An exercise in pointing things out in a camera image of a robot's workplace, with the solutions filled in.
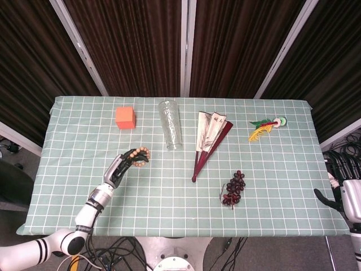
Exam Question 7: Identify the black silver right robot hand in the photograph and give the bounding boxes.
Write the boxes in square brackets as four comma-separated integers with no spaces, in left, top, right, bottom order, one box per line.
[314,149,361,224]

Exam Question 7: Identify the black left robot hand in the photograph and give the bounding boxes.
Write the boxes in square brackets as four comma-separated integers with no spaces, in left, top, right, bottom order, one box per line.
[104,148,151,189]

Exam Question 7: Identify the wooden bead bracelet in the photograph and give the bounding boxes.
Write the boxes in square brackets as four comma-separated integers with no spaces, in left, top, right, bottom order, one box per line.
[128,146,152,168]

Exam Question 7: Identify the orange-red cube block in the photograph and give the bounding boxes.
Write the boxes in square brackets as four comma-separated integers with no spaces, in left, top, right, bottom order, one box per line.
[115,106,137,131]

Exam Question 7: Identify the clear textured drinking glass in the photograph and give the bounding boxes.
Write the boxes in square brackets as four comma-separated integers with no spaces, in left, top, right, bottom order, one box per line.
[157,99,183,151]

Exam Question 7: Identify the green white checked tablecloth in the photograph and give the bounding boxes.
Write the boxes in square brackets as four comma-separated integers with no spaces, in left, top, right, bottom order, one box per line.
[16,95,352,237]

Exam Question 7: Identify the folding paper fan, red ribs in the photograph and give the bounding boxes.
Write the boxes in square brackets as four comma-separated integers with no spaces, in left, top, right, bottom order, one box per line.
[191,111,235,183]

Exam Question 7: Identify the black chair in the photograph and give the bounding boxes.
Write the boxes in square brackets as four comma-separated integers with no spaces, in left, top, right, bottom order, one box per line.
[0,160,34,212]

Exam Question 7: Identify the colourful feather shuttlecock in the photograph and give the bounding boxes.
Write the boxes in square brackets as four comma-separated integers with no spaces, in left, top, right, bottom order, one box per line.
[248,116,288,143]

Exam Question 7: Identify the dark purple grape bunch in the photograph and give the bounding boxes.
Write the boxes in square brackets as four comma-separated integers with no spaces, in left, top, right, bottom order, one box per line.
[218,169,246,211]

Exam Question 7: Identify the dark brown pleated curtain panel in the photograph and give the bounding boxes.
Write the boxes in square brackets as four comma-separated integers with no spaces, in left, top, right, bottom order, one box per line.
[63,0,184,97]
[0,0,102,145]
[189,0,307,98]
[263,0,361,142]

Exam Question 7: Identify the black cable bundle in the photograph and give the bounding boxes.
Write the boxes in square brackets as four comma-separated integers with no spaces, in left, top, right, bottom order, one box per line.
[344,132,361,155]
[213,236,250,271]
[53,236,149,271]

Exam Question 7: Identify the white partition base rail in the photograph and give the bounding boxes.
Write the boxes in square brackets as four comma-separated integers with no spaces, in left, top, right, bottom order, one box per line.
[0,120,43,157]
[319,117,361,151]

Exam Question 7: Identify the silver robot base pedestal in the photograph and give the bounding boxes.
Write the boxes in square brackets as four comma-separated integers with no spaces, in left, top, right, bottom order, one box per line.
[136,236,213,271]

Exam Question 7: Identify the white partition frame post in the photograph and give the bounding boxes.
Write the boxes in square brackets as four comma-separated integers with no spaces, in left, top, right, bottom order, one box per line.
[188,0,197,98]
[49,0,110,97]
[253,0,323,99]
[179,0,190,97]

